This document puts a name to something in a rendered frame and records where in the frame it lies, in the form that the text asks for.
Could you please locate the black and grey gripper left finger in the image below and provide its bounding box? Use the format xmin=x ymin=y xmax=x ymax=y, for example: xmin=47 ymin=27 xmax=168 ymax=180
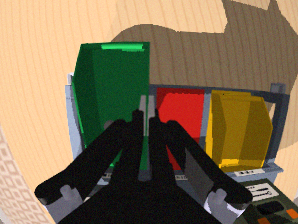
xmin=34 ymin=95 xmax=146 ymax=224

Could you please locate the grey metal disc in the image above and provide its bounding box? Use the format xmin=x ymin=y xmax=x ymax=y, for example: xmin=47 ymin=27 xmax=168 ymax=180
xmin=104 ymin=120 xmax=113 ymax=129

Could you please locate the yellow bin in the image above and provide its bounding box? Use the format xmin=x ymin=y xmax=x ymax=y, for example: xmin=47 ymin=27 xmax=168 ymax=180
xmin=204 ymin=93 xmax=273 ymax=173

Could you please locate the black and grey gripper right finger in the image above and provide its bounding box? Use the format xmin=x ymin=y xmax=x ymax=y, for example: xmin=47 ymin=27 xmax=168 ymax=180
xmin=147 ymin=95 xmax=253 ymax=224

